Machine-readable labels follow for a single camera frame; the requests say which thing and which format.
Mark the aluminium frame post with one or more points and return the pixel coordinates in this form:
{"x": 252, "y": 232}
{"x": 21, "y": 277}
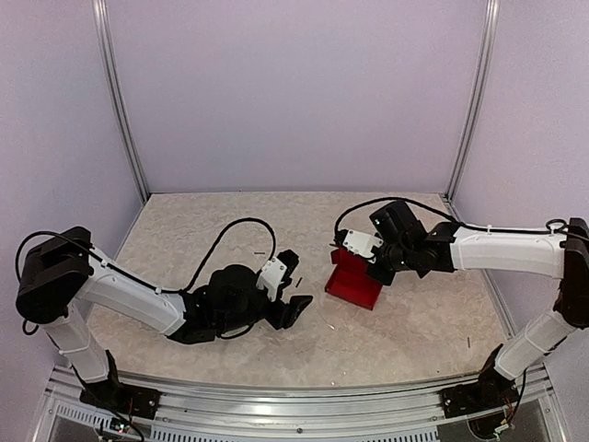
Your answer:
{"x": 106, "y": 48}
{"x": 483, "y": 66}

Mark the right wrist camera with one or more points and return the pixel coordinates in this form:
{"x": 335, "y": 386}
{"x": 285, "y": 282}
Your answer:
{"x": 359, "y": 244}

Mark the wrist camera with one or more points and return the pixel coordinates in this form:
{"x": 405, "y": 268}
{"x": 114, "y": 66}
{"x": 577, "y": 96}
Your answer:
{"x": 359, "y": 244}
{"x": 276, "y": 273}

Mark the right aluminium frame post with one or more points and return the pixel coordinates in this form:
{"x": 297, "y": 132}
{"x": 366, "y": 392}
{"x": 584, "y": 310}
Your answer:
{"x": 483, "y": 66}

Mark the left aluminium frame post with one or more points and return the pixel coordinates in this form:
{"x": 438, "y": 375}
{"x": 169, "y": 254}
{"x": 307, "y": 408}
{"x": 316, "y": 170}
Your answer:
{"x": 106, "y": 48}

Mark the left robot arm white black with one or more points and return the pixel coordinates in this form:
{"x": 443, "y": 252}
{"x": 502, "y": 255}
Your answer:
{"x": 54, "y": 270}

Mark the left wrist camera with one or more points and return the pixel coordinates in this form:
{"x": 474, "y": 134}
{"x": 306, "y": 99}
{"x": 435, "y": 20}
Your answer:
{"x": 276, "y": 273}

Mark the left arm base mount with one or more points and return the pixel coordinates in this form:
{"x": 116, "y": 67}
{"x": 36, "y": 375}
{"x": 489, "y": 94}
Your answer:
{"x": 129, "y": 400}

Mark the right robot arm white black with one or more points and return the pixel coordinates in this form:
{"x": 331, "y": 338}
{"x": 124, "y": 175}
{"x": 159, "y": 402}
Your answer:
{"x": 556, "y": 252}

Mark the front aluminium rail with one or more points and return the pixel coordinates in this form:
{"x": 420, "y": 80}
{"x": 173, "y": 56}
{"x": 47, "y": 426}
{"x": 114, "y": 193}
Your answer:
{"x": 195, "y": 411}

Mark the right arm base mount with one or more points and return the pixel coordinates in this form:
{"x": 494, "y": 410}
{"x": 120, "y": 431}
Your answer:
{"x": 476, "y": 397}

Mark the red paper box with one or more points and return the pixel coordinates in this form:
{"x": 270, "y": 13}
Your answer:
{"x": 349, "y": 280}

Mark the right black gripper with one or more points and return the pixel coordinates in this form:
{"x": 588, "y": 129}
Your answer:
{"x": 384, "y": 276}

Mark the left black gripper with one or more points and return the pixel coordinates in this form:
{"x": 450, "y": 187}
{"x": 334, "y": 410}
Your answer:
{"x": 288, "y": 317}

